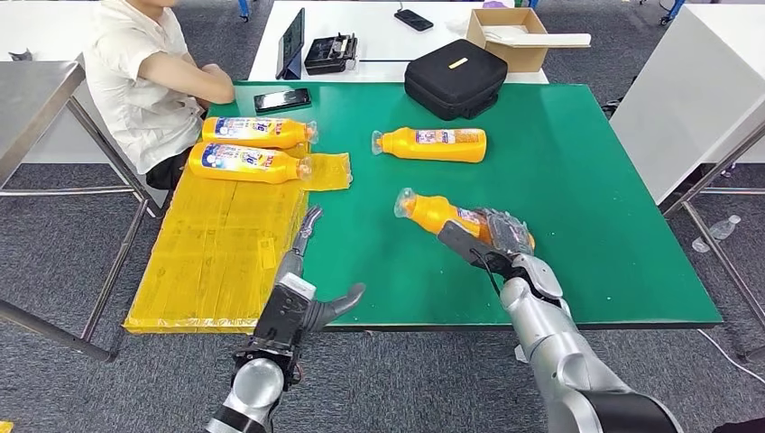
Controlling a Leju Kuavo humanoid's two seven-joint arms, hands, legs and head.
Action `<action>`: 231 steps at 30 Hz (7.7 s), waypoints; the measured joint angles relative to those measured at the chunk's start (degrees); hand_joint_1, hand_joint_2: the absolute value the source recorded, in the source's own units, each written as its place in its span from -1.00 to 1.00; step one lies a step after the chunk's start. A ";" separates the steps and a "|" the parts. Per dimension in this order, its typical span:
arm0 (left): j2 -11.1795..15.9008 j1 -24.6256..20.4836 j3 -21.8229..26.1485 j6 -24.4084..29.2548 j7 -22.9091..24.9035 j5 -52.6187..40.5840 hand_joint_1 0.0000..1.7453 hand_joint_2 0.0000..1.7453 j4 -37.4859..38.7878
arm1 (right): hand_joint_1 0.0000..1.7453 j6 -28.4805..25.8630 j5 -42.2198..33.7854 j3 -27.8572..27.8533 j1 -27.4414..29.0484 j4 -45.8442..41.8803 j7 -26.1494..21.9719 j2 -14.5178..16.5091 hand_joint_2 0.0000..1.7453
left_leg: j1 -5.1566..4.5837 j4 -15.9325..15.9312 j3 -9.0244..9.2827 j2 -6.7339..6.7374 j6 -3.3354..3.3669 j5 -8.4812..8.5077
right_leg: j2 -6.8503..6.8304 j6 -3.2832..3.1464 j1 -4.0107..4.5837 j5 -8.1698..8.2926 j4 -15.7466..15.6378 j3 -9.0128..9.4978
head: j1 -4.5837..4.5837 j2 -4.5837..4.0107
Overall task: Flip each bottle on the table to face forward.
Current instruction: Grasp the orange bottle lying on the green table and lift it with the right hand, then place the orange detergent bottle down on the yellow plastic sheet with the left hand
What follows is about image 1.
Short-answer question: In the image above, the black zip carry case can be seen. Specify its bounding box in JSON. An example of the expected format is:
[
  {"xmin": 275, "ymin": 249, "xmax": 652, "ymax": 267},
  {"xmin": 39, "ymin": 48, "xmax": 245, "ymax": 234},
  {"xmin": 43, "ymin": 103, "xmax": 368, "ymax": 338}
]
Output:
[{"xmin": 403, "ymin": 38, "xmax": 510, "ymax": 122}]

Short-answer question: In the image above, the orange detergent bottle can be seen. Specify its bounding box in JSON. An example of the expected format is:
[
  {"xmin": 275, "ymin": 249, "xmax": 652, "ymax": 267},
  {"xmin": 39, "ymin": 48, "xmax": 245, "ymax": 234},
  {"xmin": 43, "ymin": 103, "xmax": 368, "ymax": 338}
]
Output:
[
  {"xmin": 371, "ymin": 126, "xmax": 488, "ymax": 164},
  {"xmin": 187, "ymin": 141, "xmax": 313, "ymax": 185},
  {"xmin": 393, "ymin": 187, "xmax": 536, "ymax": 253},
  {"xmin": 201, "ymin": 116, "xmax": 319, "ymax": 151}
]

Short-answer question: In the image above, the tablet in blue case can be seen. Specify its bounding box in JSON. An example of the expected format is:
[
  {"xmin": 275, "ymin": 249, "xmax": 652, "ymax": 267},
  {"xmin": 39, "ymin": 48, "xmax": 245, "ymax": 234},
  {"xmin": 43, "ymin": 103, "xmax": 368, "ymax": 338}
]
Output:
[{"xmin": 275, "ymin": 6, "xmax": 306, "ymax": 80}]

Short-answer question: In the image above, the yellow taped plastic mat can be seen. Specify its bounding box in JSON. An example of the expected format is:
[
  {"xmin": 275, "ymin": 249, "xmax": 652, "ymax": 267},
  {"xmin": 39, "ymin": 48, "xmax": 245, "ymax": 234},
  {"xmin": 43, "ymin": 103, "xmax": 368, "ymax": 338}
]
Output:
[{"xmin": 122, "ymin": 140, "xmax": 354, "ymax": 334}]

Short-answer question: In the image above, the blue chair base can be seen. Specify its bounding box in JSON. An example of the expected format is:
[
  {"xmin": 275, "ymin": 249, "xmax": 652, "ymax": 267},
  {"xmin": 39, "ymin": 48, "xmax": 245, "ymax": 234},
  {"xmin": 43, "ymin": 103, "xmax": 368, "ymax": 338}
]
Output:
[{"xmin": 659, "ymin": 0, "xmax": 686, "ymax": 26}]

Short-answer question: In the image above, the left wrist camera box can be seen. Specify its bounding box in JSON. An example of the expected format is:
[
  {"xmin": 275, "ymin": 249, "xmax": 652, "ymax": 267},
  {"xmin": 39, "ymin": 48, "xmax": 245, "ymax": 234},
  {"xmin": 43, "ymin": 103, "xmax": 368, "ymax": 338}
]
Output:
[{"xmin": 253, "ymin": 272, "xmax": 318, "ymax": 354}]

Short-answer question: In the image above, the black smartphone, matte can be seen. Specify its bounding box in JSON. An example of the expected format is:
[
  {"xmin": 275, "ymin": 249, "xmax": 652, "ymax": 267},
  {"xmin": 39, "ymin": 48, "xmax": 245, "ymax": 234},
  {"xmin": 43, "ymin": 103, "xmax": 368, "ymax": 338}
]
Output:
[{"xmin": 393, "ymin": 8, "xmax": 435, "ymax": 32}]

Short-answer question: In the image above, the stainless steel table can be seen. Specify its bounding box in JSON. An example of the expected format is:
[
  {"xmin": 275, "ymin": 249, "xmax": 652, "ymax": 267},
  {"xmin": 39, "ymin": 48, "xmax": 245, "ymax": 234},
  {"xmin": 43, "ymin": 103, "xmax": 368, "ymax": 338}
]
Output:
[{"xmin": 0, "ymin": 60, "xmax": 165, "ymax": 363}]

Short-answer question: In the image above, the black smartphone, glossy screen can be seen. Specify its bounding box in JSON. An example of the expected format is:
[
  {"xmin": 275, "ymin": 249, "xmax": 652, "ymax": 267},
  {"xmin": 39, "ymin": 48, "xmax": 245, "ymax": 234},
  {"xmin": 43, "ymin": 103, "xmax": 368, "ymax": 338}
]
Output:
[{"xmin": 253, "ymin": 88, "xmax": 313, "ymax": 115}]

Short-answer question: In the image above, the clear plastic water bottle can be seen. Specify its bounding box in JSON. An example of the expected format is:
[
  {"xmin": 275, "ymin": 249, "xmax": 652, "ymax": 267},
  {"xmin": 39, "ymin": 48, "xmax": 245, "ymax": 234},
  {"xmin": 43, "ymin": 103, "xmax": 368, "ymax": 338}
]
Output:
[{"xmin": 692, "ymin": 215, "xmax": 742, "ymax": 253}]

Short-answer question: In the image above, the brown cardboard box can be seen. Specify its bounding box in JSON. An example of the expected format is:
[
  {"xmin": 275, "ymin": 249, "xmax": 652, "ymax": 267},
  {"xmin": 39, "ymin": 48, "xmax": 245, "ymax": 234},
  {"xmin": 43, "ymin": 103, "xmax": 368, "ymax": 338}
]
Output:
[{"xmin": 465, "ymin": 6, "xmax": 549, "ymax": 74}]

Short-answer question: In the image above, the metal table frame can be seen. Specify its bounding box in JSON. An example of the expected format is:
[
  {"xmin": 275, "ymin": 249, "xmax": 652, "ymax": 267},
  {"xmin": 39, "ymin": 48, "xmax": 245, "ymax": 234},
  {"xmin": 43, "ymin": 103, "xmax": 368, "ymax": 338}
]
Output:
[{"xmin": 659, "ymin": 122, "xmax": 765, "ymax": 364}]

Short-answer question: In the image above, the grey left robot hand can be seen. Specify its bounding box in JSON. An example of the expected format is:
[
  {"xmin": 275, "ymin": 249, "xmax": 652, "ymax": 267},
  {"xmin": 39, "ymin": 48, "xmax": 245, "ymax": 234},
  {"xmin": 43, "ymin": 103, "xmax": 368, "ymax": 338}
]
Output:
[{"xmin": 275, "ymin": 205, "xmax": 367, "ymax": 333}]

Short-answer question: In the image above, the white foam board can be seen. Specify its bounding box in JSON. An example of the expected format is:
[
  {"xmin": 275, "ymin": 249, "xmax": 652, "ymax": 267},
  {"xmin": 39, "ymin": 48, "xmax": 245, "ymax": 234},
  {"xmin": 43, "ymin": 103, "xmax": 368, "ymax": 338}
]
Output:
[{"xmin": 483, "ymin": 24, "xmax": 593, "ymax": 51}]

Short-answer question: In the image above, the white floor cable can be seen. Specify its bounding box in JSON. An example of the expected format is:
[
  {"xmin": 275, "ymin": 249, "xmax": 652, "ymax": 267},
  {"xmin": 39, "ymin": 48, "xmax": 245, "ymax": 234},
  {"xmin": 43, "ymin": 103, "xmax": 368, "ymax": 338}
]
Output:
[{"xmin": 697, "ymin": 329, "xmax": 765, "ymax": 387}]

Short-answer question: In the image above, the black device tray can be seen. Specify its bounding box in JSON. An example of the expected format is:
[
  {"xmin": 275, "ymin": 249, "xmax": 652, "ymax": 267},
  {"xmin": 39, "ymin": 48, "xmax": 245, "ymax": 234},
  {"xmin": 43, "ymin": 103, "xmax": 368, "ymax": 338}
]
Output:
[{"xmin": 303, "ymin": 32, "xmax": 360, "ymax": 77}]

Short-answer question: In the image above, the white desk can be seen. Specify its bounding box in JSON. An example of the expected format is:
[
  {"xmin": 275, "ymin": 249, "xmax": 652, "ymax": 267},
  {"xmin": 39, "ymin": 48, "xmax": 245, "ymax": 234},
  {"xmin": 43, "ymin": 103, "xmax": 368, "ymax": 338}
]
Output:
[{"xmin": 609, "ymin": 5, "xmax": 765, "ymax": 207}]

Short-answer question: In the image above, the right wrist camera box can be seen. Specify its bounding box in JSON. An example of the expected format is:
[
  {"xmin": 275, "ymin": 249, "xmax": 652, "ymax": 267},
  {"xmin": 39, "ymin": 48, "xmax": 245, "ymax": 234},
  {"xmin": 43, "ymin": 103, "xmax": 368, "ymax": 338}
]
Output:
[{"xmin": 437, "ymin": 219, "xmax": 509, "ymax": 276}]

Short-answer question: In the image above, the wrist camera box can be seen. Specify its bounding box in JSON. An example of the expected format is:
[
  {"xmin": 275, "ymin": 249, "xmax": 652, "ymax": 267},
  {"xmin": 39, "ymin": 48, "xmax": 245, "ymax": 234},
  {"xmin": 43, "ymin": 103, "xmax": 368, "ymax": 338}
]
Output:
[
  {"xmin": 253, "ymin": 272, "xmax": 318, "ymax": 354},
  {"xmin": 437, "ymin": 219, "xmax": 509, "ymax": 276}
]

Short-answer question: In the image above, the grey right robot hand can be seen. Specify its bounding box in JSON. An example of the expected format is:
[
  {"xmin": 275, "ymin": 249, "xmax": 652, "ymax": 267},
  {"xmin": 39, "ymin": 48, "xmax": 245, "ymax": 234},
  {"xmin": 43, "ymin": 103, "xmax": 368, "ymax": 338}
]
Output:
[{"xmin": 475, "ymin": 207, "xmax": 536, "ymax": 258}]

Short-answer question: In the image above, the person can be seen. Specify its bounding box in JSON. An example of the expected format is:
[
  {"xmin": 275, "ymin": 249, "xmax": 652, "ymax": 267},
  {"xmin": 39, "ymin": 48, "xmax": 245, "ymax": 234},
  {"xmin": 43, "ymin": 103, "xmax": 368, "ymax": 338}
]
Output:
[{"xmin": 83, "ymin": 0, "xmax": 236, "ymax": 191}]

